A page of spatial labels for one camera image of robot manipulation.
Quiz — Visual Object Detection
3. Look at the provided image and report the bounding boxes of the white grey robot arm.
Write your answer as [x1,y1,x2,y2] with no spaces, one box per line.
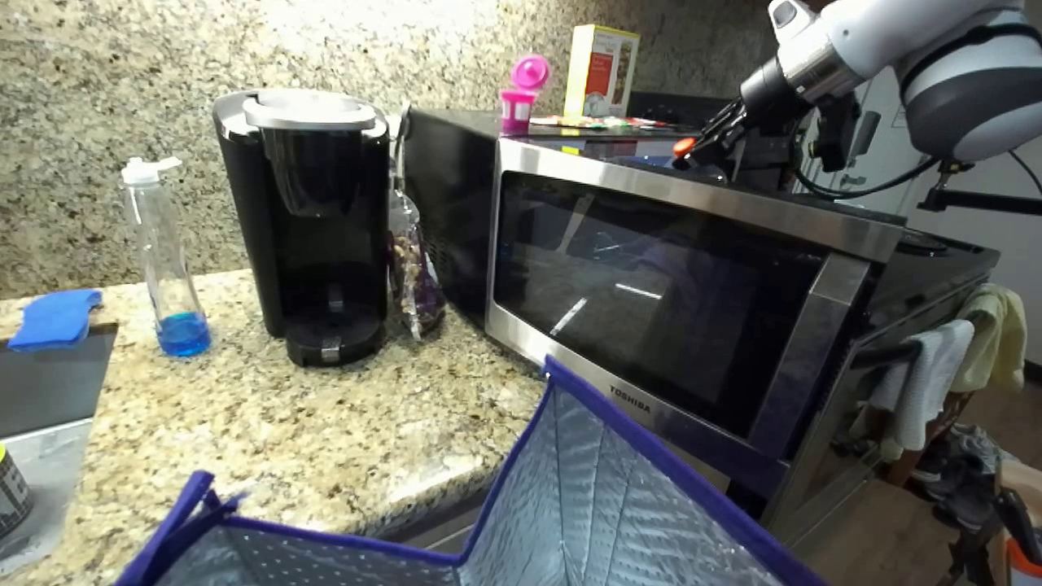
[740,0,1042,161]

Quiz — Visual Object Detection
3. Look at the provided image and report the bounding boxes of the open microwave door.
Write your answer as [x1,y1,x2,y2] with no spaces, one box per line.
[484,141,900,496]

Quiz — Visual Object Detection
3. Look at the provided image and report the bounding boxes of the black stainless microwave oven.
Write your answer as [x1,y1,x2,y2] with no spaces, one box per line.
[402,107,997,525]

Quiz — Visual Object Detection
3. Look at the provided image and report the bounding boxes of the clear bottle blue liquid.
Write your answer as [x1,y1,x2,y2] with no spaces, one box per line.
[121,157,212,357]

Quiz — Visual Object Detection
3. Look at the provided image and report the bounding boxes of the blue insulated tote bag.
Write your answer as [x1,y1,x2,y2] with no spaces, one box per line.
[117,357,822,586]

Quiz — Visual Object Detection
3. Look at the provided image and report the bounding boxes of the pink reusable coffee pod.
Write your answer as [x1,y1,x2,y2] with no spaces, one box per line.
[497,56,550,137]

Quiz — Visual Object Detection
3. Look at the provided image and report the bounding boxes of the white green food box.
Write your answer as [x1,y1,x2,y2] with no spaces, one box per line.
[562,21,640,117]

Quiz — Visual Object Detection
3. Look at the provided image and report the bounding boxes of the black single-serve coffee maker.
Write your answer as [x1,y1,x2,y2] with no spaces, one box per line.
[212,89,389,368]

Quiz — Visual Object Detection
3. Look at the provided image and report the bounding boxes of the white hanging towel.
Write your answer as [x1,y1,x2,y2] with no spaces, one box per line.
[869,320,972,452]

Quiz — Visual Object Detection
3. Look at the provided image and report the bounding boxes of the blue sponge cloth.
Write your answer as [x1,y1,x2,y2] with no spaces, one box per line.
[8,290,101,351]

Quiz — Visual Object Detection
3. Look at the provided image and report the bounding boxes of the yellow hanging towel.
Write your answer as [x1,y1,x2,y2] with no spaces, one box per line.
[953,283,1030,392]

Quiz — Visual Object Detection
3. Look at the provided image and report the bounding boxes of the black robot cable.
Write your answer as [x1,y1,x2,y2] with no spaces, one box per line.
[783,93,956,206]

